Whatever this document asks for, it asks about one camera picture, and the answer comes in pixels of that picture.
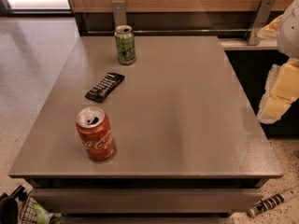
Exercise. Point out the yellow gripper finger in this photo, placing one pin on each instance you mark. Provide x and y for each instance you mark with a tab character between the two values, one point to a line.
270	31
281	91

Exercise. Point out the red coke can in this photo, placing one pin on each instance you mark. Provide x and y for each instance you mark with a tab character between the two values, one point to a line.
95	133

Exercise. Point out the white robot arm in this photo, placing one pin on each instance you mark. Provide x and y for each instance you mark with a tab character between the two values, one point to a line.
288	32

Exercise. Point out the green soda can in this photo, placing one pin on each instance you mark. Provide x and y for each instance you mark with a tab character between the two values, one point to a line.
125	42

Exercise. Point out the black white striped tube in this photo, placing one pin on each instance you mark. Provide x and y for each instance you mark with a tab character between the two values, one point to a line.
272	202

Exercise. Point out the black snack bar wrapper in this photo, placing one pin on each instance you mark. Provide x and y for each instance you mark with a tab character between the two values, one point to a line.
104	87

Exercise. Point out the grey table drawer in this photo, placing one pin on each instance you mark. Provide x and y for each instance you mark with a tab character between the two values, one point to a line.
143	201

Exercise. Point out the green bag in basket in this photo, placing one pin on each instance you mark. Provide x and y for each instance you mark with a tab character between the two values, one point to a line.
44	217

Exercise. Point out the right metal wall bracket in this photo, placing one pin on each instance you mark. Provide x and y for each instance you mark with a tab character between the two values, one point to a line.
260	19

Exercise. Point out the metal wall bracket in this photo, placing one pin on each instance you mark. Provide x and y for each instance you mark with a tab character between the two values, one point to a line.
119	12
260	19

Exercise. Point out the horizontal metal rail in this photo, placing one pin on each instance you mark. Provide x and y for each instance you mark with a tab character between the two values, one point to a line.
217	32

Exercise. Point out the left metal wall bracket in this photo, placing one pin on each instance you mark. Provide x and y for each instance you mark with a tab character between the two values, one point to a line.
119	12

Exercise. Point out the black wire basket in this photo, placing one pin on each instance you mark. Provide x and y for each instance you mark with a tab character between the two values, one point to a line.
27	213

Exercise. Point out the black handle object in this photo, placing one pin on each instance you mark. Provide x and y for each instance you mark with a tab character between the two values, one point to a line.
9	207

